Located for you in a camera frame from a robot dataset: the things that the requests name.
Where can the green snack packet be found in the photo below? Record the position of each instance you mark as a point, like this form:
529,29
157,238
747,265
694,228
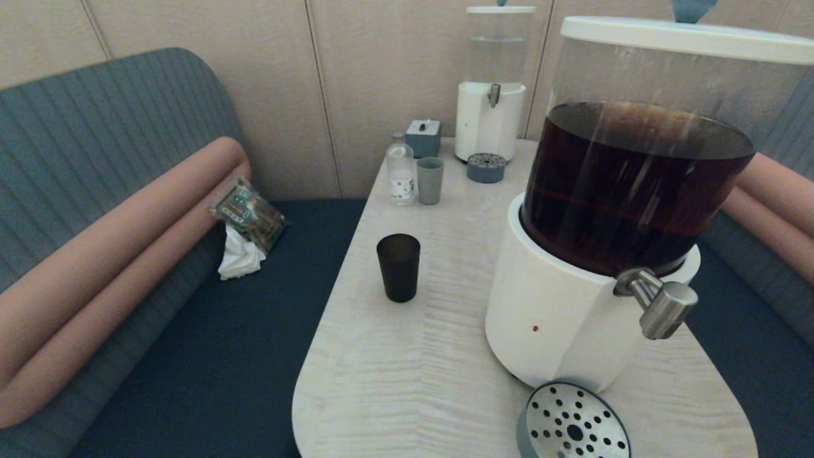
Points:
251,216

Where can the small metal dispenser tap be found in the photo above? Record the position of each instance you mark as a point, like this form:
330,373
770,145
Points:
493,95

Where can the crumpled white tissue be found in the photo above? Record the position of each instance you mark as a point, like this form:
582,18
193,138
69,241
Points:
240,257

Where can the dark blue seat cushion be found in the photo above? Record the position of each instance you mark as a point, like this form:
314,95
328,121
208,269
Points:
222,356
763,394

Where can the large perforated drip tray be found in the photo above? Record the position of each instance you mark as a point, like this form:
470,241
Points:
572,426

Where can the clear plastic bottle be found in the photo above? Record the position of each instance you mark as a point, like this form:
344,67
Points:
400,175

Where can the large dark tea dispenser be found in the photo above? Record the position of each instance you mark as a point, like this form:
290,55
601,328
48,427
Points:
553,305

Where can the large metal dispenser tap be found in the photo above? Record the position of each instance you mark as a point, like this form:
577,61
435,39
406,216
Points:
664,306

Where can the black tapered cup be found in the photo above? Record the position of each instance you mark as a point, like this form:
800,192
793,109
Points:
398,270

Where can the grey-blue plastic cup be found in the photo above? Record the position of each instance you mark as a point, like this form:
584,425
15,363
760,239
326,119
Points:
430,181

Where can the grey-blue tissue box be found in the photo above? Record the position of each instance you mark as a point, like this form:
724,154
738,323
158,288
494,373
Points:
423,140

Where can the small clear water dispenser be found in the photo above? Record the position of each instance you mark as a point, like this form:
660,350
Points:
486,127

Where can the small white dispenser lid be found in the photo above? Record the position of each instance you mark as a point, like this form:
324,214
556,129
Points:
501,9

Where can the small perforated drip tray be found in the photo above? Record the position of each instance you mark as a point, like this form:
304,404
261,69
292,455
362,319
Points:
486,168

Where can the large white dispenser lid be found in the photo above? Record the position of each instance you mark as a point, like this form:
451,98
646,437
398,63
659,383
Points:
680,37

